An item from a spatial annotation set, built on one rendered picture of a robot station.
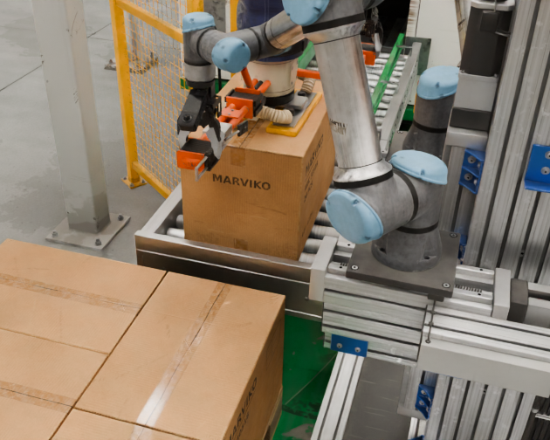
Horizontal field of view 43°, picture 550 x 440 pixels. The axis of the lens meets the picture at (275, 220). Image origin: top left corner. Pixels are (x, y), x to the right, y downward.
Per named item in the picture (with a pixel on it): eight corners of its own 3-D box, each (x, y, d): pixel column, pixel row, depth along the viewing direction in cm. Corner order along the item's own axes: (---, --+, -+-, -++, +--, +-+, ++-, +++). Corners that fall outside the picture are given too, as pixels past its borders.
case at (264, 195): (238, 162, 285) (237, 70, 263) (333, 177, 276) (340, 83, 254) (183, 243, 236) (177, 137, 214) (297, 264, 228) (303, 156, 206)
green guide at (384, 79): (397, 46, 408) (400, 31, 403) (415, 48, 406) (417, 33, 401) (343, 172, 279) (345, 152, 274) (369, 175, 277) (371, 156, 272)
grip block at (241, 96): (233, 104, 212) (233, 85, 209) (263, 108, 210) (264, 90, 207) (223, 114, 206) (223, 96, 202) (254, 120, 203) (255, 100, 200)
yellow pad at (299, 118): (295, 92, 246) (295, 79, 243) (322, 97, 244) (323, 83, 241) (265, 133, 219) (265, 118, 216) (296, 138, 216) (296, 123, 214)
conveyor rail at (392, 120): (409, 72, 415) (413, 41, 404) (417, 73, 413) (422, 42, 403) (322, 315, 228) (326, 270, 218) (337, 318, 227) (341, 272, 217)
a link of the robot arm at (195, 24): (195, 23, 155) (174, 13, 160) (196, 70, 161) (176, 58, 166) (223, 17, 159) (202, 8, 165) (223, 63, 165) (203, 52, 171)
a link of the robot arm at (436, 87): (403, 113, 188) (410, 65, 181) (445, 106, 193) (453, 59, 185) (428, 131, 179) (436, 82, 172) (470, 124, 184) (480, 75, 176)
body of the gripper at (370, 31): (352, 37, 235) (354, 1, 228) (357, 29, 242) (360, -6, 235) (374, 39, 233) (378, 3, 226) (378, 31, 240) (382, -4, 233)
